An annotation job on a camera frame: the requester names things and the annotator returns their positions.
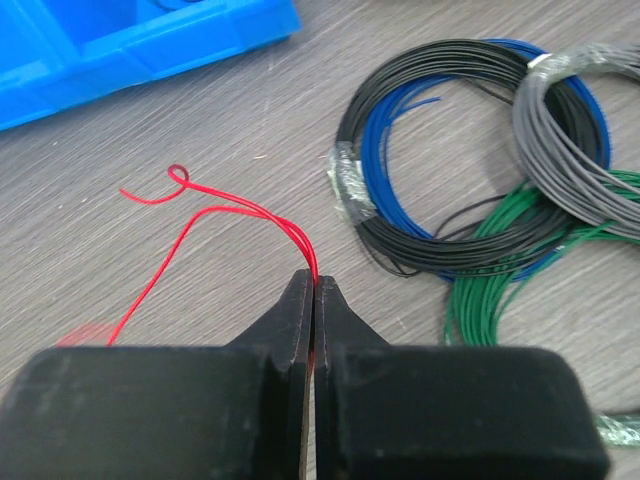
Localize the blue wire coil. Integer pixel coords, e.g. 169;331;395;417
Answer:
359;38;611;284

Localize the red thin wire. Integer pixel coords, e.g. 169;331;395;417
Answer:
107;164;319;376

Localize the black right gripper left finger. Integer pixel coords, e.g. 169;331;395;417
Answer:
1;270;313;479

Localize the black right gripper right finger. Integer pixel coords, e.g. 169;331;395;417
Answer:
314;276;610;479

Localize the grey wire coil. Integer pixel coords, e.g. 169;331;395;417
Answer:
513;42;640;240

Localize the black wire coil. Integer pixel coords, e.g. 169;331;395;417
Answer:
335;39;609;279

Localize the blue three-compartment plastic bin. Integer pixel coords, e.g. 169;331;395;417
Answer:
1;1;300;129

